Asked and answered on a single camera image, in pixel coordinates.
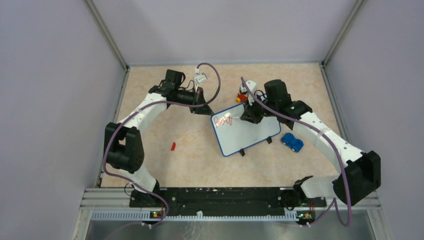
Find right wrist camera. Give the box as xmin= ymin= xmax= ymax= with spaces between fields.
xmin=239 ymin=80 xmax=258 ymax=106

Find aluminium frame post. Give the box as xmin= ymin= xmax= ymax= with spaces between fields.
xmin=321 ymin=0 xmax=367 ymax=69
xmin=83 ymin=0 xmax=129 ymax=72

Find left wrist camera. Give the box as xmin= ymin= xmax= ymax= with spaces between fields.
xmin=193 ymin=68 xmax=207 ymax=92

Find white whiteboard marker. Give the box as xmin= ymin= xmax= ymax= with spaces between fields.
xmin=227 ymin=115 xmax=240 ymax=119

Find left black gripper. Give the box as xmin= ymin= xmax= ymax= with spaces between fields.
xmin=175 ymin=86 xmax=214 ymax=116

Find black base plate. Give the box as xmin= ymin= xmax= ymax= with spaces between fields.
xmin=129 ymin=187 xmax=327 ymax=218

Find white slotted cable duct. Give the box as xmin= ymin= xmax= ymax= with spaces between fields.
xmin=90 ymin=210 xmax=299 ymax=222

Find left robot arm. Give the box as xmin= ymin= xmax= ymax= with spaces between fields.
xmin=104 ymin=67 xmax=214 ymax=207

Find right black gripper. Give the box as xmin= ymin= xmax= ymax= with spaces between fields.
xmin=241 ymin=92 xmax=278 ymax=125

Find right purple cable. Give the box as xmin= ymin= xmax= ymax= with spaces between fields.
xmin=240 ymin=76 xmax=353 ymax=228

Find left aluminium frame post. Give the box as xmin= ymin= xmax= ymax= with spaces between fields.
xmin=83 ymin=0 xmax=129 ymax=72

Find blue framed whiteboard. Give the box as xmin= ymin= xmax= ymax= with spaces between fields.
xmin=210 ymin=103 xmax=282 ymax=157

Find metal whiteboard stand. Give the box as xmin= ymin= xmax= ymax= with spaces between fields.
xmin=238 ymin=136 xmax=273 ymax=157

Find right aluminium frame post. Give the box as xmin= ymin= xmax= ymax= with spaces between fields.
xmin=321 ymin=0 xmax=367 ymax=69

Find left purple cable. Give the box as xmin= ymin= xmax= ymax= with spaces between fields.
xmin=101 ymin=62 xmax=222 ymax=229

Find red marker cap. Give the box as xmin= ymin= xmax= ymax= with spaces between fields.
xmin=170 ymin=142 xmax=176 ymax=151

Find blue toy car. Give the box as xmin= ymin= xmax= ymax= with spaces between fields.
xmin=280 ymin=133 xmax=304 ymax=153

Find purple cable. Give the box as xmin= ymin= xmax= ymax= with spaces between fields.
xmin=240 ymin=76 xmax=353 ymax=228
xmin=101 ymin=62 xmax=222 ymax=229

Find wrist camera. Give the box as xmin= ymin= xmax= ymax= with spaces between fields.
xmin=193 ymin=68 xmax=207 ymax=92
xmin=239 ymin=80 xmax=258 ymax=106

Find colourful toy brick vehicle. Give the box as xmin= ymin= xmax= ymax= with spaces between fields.
xmin=235 ymin=93 xmax=249 ymax=103

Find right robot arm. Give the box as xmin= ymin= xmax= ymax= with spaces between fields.
xmin=240 ymin=79 xmax=381 ymax=206

